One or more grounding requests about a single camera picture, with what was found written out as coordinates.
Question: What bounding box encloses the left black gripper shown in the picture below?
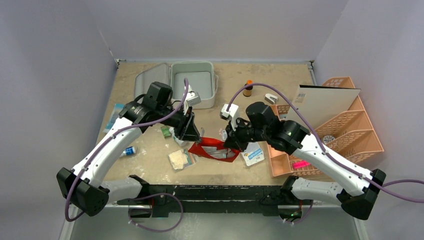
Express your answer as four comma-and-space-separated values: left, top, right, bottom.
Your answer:
156, 104, 202, 142

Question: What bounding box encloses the red first aid pouch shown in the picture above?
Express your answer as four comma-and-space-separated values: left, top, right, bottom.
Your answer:
188, 137, 240, 163

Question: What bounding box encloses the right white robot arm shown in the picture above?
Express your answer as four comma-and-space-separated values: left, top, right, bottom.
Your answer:
220, 101, 387, 220

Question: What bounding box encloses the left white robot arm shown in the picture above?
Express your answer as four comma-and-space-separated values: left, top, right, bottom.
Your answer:
56, 78, 202, 222

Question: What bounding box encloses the small green medicine box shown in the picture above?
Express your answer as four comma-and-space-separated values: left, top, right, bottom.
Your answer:
160, 125, 172, 139

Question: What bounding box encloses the white plastic bottle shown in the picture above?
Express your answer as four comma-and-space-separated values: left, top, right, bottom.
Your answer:
169, 127, 188, 147

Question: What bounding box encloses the beige gauze in bag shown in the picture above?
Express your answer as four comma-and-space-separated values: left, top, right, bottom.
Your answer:
168, 148, 197, 172

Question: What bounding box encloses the blue white mask packet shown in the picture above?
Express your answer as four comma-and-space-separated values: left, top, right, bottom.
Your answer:
240, 142, 265, 167

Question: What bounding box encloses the brown bottle orange cap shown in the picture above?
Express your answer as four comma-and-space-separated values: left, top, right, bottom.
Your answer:
242, 79, 253, 97

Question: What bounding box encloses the small white pad packet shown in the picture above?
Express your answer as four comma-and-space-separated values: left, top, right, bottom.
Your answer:
220, 129, 228, 141

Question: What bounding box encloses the orange compartment tray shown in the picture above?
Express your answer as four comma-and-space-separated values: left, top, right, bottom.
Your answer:
267, 104, 294, 178

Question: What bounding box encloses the pink highlighter marker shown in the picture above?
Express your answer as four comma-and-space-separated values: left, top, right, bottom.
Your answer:
292, 160, 311, 170

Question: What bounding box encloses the grey open storage case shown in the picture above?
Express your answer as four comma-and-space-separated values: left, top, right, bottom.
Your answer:
134, 61, 218, 109

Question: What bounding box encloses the white board folder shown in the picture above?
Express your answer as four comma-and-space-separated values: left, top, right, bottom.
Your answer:
291, 85, 361, 129

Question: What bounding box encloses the blue white ointment tube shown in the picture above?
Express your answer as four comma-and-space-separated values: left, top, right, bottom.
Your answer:
120, 146, 137, 158

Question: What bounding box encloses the orange plastic file rack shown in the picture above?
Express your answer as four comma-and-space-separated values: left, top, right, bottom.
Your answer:
289, 96, 384, 177

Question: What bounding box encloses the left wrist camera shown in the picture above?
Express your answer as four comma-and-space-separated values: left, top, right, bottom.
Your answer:
183, 91, 202, 115

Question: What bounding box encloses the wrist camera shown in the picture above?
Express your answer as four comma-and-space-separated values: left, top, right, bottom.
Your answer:
219, 103, 240, 131
183, 91, 202, 115

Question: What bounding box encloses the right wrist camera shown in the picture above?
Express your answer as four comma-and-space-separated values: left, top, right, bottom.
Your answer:
219, 103, 240, 131

